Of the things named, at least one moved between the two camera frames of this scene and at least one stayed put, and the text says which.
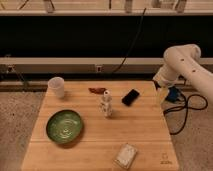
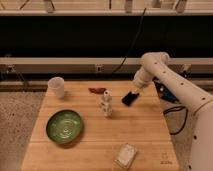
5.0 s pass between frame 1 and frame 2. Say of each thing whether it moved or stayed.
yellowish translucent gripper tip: moved
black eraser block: stayed
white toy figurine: stayed
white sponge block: stayed
